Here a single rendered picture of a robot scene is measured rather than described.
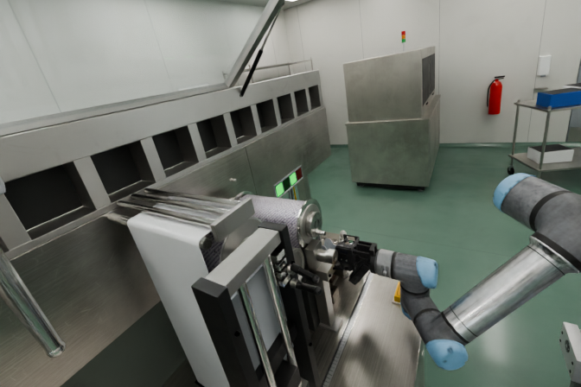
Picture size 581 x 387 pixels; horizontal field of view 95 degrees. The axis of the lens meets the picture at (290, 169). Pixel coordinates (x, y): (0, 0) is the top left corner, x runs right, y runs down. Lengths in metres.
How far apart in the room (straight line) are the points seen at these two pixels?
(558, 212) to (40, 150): 1.07
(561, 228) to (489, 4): 4.48
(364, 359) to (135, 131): 0.87
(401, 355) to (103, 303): 0.78
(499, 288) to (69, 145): 0.97
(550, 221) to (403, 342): 0.49
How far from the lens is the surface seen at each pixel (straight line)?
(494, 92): 4.98
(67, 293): 0.79
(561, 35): 5.17
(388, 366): 0.92
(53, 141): 0.73
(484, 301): 0.78
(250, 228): 0.59
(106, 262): 0.80
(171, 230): 0.56
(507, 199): 0.87
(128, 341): 0.91
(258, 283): 0.47
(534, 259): 0.78
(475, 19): 5.08
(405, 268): 0.82
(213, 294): 0.37
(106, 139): 0.76
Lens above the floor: 1.67
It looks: 20 degrees down
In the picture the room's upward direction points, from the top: 11 degrees counter-clockwise
